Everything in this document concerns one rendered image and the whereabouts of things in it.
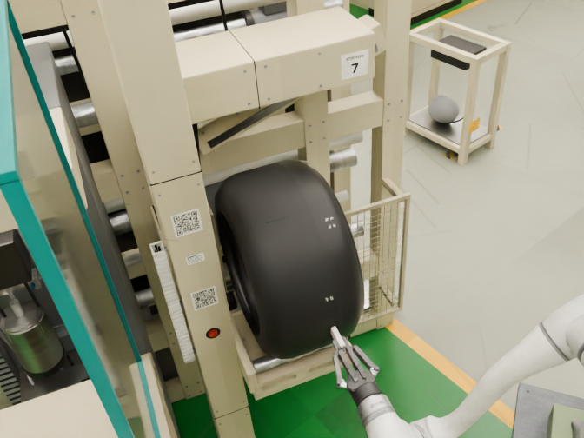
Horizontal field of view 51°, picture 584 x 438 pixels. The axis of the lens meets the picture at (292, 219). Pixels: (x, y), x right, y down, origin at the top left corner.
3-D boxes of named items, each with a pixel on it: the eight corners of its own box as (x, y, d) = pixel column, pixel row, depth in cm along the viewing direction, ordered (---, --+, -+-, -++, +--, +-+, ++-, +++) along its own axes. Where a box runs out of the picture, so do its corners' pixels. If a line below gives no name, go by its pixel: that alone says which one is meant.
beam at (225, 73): (182, 129, 172) (172, 80, 162) (163, 90, 190) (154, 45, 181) (375, 79, 186) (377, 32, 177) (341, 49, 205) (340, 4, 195)
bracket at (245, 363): (250, 394, 195) (247, 375, 188) (216, 308, 224) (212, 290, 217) (260, 390, 195) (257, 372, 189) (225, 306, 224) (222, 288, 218)
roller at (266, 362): (248, 366, 199) (253, 377, 197) (248, 359, 196) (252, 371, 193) (345, 330, 208) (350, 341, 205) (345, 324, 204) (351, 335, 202)
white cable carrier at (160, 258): (184, 363, 193) (152, 255, 163) (181, 352, 197) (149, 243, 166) (198, 359, 194) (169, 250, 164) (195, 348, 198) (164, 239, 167)
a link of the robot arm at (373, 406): (366, 420, 151) (355, 399, 155) (363, 434, 158) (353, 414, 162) (398, 407, 153) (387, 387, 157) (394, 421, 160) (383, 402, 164)
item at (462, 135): (462, 166, 424) (477, 59, 373) (400, 133, 461) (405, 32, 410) (494, 146, 439) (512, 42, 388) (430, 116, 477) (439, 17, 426)
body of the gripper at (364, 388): (386, 389, 157) (369, 360, 163) (356, 401, 155) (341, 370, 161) (383, 402, 163) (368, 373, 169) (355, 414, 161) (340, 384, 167)
